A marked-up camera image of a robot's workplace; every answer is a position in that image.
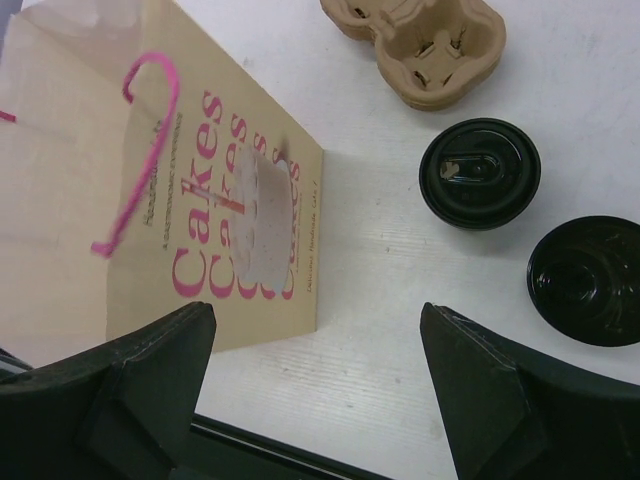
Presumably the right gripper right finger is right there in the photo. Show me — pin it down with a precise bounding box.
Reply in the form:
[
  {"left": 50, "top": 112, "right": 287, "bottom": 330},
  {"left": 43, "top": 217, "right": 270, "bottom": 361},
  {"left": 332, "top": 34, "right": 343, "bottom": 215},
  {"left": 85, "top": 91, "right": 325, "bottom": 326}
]
[{"left": 420, "top": 303, "right": 639, "bottom": 479}]

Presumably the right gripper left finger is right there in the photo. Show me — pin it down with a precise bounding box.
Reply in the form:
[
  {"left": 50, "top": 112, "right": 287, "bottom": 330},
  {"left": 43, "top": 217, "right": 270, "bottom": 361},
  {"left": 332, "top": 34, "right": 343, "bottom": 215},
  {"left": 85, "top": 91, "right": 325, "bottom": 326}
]
[{"left": 1, "top": 302, "right": 216, "bottom": 479}]

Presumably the pink and beige paper bag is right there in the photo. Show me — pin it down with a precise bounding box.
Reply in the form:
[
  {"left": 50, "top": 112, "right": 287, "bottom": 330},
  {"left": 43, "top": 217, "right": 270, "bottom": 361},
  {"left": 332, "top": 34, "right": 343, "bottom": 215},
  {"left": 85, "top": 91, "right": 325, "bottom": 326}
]
[{"left": 1, "top": 1, "right": 324, "bottom": 365}]

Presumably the black cup lid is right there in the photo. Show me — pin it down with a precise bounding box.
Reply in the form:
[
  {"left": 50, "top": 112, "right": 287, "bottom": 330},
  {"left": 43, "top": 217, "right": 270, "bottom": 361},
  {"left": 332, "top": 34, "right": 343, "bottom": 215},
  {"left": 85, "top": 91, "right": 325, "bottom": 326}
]
[{"left": 418, "top": 118, "right": 541, "bottom": 231}]

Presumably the brown cardboard cup carrier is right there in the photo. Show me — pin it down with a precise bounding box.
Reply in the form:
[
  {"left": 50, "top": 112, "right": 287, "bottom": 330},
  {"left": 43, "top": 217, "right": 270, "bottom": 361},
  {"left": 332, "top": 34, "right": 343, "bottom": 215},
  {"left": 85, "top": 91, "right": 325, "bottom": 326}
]
[{"left": 320, "top": 0, "right": 507, "bottom": 111}]

